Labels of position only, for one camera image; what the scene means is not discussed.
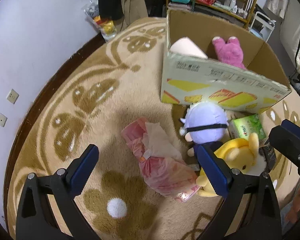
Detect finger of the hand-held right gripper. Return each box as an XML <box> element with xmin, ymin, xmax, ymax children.
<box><xmin>269</xmin><ymin>119</ymin><xmax>300</xmax><ymax>173</ymax></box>

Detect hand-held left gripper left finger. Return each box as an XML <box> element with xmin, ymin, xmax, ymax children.
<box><xmin>16</xmin><ymin>144</ymin><xmax>100</xmax><ymax>240</ymax></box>

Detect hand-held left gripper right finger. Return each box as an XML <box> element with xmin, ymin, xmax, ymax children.
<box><xmin>196</xmin><ymin>144</ymin><xmax>283</xmax><ymax>240</ymax></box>

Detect yellow bear plush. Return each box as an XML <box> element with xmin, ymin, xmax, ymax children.
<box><xmin>195</xmin><ymin>132</ymin><xmax>260</xmax><ymax>197</ymax></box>

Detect green tissue pack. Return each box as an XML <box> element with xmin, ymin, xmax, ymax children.
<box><xmin>229</xmin><ymin>114</ymin><xmax>267</xmax><ymax>140</ymax></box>

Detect pink plastic bag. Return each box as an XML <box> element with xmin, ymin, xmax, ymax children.
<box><xmin>121</xmin><ymin>117</ymin><xmax>199</xmax><ymax>202</ymax></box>

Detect purple-haired plush doll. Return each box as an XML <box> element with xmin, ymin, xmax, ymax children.
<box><xmin>179</xmin><ymin>102</ymin><xmax>229</xmax><ymax>157</ymax></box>

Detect printed cardboard box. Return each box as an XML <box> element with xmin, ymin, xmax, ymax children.
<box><xmin>161</xmin><ymin>7</ymin><xmax>293</xmax><ymax>114</ymax></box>

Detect dark packet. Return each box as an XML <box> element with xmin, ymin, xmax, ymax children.
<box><xmin>259</xmin><ymin>140</ymin><xmax>277</xmax><ymax>168</ymax></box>

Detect light blue printed pants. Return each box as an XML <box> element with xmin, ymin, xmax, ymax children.
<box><xmin>281</xmin><ymin>177</ymin><xmax>300</xmax><ymax>228</ymax></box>

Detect beige floral rug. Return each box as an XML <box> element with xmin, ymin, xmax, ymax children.
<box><xmin>6</xmin><ymin>17</ymin><xmax>300</xmax><ymax>240</ymax></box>

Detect white padded chair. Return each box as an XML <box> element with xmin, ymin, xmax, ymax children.
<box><xmin>280</xmin><ymin>0</ymin><xmax>300</xmax><ymax>70</ymax></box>

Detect pink plush toy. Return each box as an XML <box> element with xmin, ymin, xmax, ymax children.
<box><xmin>212</xmin><ymin>36</ymin><xmax>248</xmax><ymax>70</ymax></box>

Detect white trolley cart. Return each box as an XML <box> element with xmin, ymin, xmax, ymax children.
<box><xmin>249</xmin><ymin>11</ymin><xmax>275</xmax><ymax>42</ymax></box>

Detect wooden shelf rack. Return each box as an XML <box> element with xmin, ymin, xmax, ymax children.
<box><xmin>166</xmin><ymin>0</ymin><xmax>262</xmax><ymax>29</ymax></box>

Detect group of toiletry bottles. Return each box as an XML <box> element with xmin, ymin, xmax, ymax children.
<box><xmin>224</xmin><ymin>0</ymin><xmax>248</xmax><ymax>18</ymax></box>

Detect clear bag of toys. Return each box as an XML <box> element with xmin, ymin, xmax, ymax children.
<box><xmin>84</xmin><ymin>4</ymin><xmax>118</xmax><ymax>42</ymax></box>

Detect stack of books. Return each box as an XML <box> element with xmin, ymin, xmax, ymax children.
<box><xmin>168</xmin><ymin>2</ymin><xmax>193</xmax><ymax>12</ymax></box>

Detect beige coat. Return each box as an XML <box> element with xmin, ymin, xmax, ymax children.
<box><xmin>117</xmin><ymin>0</ymin><xmax>150</xmax><ymax>30</ymax></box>

